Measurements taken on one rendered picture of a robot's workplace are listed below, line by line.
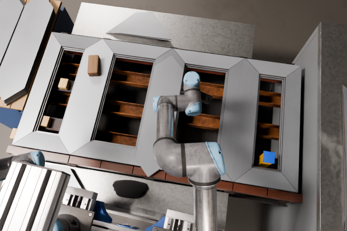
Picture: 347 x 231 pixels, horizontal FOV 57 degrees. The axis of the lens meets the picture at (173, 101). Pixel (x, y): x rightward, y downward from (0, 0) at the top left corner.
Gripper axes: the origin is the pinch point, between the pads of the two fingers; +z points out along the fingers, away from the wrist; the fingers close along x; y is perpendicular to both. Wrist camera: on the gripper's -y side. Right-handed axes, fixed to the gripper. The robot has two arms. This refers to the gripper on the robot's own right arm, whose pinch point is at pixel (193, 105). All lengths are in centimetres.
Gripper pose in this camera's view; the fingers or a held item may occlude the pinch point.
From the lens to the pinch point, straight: 176.7
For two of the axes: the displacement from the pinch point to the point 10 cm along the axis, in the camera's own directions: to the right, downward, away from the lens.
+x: -1.7, 9.2, -3.5
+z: 0.2, 3.6, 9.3
